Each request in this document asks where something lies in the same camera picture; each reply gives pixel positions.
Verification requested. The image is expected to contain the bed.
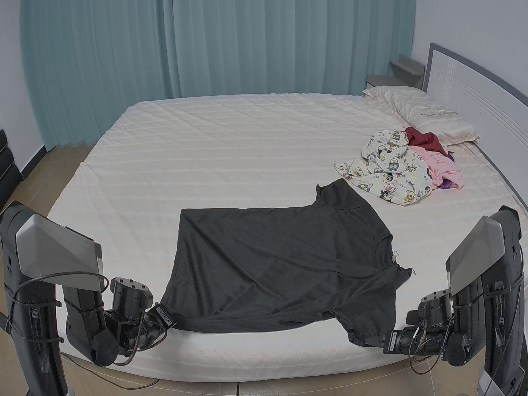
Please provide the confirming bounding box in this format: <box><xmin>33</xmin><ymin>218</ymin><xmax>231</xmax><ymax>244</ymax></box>
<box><xmin>43</xmin><ymin>42</ymin><xmax>528</xmax><ymax>383</ymax></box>

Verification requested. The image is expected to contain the white printed pyjama top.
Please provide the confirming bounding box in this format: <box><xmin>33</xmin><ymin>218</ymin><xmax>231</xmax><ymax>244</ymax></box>
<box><xmin>334</xmin><ymin>128</ymin><xmax>435</xmax><ymax>207</ymax></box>

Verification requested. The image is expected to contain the cream pillow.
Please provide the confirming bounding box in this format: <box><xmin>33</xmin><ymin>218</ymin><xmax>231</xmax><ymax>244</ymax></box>
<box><xmin>362</xmin><ymin>85</ymin><xmax>482</xmax><ymax>147</ymax></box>

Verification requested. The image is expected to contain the purple garment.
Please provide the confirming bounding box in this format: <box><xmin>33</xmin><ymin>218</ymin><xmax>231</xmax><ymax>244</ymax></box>
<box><xmin>438</xmin><ymin>150</ymin><xmax>459</xmax><ymax>191</ymax></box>

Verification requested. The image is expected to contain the dark red garment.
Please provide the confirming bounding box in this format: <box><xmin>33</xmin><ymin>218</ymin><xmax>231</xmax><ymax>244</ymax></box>
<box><xmin>404</xmin><ymin>126</ymin><xmax>449</xmax><ymax>158</ymax></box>

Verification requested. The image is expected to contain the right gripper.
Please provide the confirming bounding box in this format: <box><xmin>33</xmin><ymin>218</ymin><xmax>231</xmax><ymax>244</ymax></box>
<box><xmin>383</xmin><ymin>329</ymin><xmax>415</xmax><ymax>356</ymax></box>

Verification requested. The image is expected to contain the blue-green curtain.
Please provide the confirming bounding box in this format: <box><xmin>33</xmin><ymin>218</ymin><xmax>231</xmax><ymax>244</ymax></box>
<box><xmin>170</xmin><ymin>0</ymin><xmax>418</xmax><ymax>98</ymax></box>
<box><xmin>20</xmin><ymin>0</ymin><xmax>182</xmax><ymax>151</ymax></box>

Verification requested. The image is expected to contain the pink garment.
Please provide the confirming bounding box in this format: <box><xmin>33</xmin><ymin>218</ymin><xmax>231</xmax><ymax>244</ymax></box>
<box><xmin>408</xmin><ymin>145</ymin><xmax>465</xmax><ymax>191</ymax></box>

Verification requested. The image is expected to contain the black T-shirt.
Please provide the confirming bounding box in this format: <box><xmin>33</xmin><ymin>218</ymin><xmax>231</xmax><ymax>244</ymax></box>
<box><xmin>159</xmin><ymin>179</ymin><xmax>416</xmax><ymax>348</ymax></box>

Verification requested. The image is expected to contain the black padded chair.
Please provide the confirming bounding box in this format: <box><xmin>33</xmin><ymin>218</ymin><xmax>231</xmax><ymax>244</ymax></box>
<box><xmin>0</xmin><ymin>129</ymin><xmax>22</xmax><ymax>210</ymax></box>

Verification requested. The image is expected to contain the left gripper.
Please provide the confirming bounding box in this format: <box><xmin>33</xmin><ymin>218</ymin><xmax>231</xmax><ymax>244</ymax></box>
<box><xmin>145</xmin><ymin>301</ymin><xmax>179</xmax><ymax>334</ymax></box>

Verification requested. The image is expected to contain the grey bedside table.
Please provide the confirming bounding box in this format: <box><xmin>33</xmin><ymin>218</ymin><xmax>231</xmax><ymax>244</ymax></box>
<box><xmin>366</xmin><ymin>54</ymin><xmax>426</xmax><ymax>91</ymax></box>

